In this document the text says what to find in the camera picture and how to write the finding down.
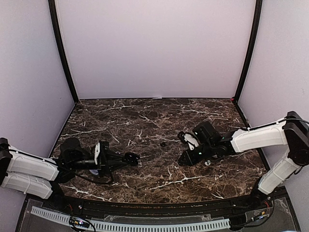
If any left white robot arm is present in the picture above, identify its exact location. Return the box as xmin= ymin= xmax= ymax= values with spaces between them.
xmin=0 ymin=138 xmax=139 ymax=211

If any black frame post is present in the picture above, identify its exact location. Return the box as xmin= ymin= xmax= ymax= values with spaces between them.
xmin=48 ymin=0 xmax=79 ymax=104
xmin=233 ymin=0 xmax=263 ymax=102

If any black earbud charging case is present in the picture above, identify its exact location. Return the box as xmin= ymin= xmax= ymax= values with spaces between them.
xmin=123 ymin=152 xmax=140 ymax=166

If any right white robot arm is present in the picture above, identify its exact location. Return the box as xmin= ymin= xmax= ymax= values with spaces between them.
xmin=178 ymin=111 xmax=309 ymax=210

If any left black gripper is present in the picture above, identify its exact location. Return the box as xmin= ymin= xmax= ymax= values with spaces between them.
xmin=70 ymin=150 xmax=127 ymax=178

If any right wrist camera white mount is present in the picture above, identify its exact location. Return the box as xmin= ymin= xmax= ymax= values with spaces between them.
xmin=177 ymin=131 xmax=199 ymax=150

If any purple charging case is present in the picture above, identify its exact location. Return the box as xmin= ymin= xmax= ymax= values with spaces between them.
xmin=89 ymin=170 xmax=99 ymax=176

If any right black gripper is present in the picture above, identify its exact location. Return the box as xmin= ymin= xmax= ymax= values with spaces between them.
xmin=179 ymin=141 xmax=215 ymax=167

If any left black frame post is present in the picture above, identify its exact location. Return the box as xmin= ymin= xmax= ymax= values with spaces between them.
xmin=48 ymin=0 xmax=79 ymax=104

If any right black frame post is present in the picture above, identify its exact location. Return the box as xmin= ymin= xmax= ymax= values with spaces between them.
xmin=233 ymin=0 xmax=263 ymax=102

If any white slotted cable duct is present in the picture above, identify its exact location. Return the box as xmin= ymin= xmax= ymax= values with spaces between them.
xmin=30 ymin=206 xmax=230 ymax=232

